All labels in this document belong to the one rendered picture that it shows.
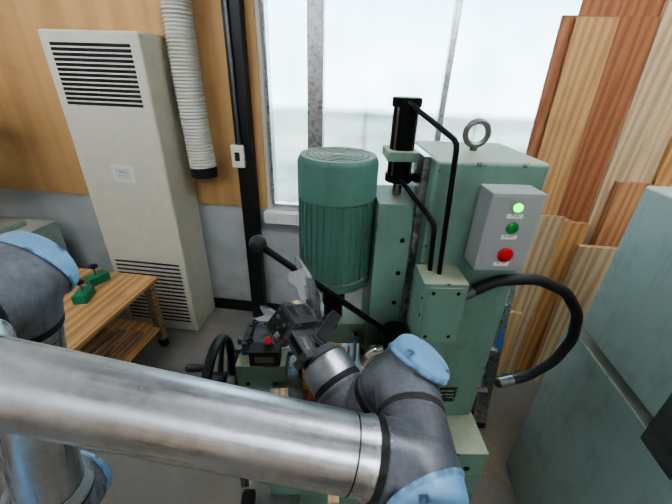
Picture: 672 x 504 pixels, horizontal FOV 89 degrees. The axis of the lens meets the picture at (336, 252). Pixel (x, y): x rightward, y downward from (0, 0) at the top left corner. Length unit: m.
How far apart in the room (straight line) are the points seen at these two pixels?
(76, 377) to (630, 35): 2.25
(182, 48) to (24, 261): 1.66
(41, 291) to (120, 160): 1.74
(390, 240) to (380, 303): 0.17
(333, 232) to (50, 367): 0.50
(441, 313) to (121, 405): 0.56
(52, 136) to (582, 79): 3.02
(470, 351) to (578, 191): 1.47
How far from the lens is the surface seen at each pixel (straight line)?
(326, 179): 0.69
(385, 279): 0.81
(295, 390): 0.99
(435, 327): 0.76
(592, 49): 2.13
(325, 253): 0.75
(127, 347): 2.40
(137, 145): 2.20
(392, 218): 0.74
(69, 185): 2.99
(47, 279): 0.61
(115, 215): 2.46
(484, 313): 0.89
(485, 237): 0.70
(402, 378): 0.49
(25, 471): 0.87
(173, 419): 0.40
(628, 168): 2.31
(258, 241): 0.67
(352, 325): 0.93
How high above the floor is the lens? 1.66
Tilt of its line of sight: 28 degrees down
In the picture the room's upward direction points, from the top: 2 degrees clockwise
